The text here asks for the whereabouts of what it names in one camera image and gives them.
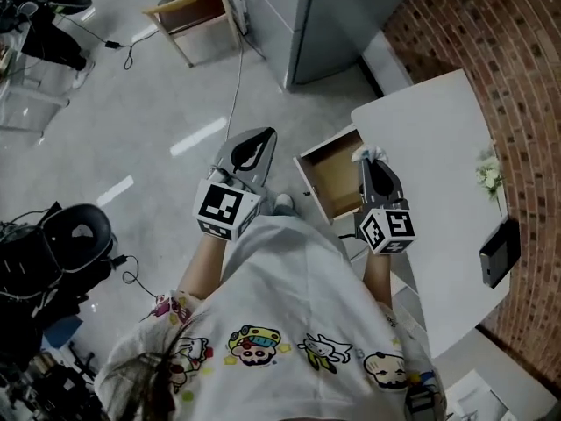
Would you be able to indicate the white cartoon print shirt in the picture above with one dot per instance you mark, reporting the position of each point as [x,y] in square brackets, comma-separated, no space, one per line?
[285,287]

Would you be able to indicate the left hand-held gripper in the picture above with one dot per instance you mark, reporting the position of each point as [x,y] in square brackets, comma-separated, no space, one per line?
[223,209]

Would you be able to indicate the person's right forearm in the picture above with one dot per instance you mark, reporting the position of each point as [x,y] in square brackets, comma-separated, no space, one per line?
[378,279]

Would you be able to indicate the person's left forearm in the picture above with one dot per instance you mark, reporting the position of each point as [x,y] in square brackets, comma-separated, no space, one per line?
[206,266]

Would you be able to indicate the grey metal cabinet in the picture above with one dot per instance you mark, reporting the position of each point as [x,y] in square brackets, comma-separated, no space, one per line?
[324,20]

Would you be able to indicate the white-blue plastic bag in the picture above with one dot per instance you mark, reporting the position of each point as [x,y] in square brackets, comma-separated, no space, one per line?
[369,152]

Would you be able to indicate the black box device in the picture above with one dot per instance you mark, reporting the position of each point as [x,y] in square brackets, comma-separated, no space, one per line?
[499,252]

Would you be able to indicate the sheet of paper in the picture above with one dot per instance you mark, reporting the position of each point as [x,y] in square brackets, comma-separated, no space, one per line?
[475,397]

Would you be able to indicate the black equipment pile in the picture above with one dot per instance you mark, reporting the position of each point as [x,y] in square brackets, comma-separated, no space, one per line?
[22,270]

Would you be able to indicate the black harness buckle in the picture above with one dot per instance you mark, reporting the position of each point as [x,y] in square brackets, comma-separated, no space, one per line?
[421,404]

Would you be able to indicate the wooden chair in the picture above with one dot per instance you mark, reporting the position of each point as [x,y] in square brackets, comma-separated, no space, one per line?
[193,11]

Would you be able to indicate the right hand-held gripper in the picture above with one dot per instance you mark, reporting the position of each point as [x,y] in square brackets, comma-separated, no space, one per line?
[388,230]

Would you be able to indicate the wooden drawer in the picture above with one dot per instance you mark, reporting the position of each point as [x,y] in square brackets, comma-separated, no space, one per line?
[337,178]

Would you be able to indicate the white flower bouquet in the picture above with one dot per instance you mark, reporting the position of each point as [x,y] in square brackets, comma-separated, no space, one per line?
[488,173]

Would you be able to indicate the person's white shoe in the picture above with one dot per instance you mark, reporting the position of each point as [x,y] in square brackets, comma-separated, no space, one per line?
[285,202]

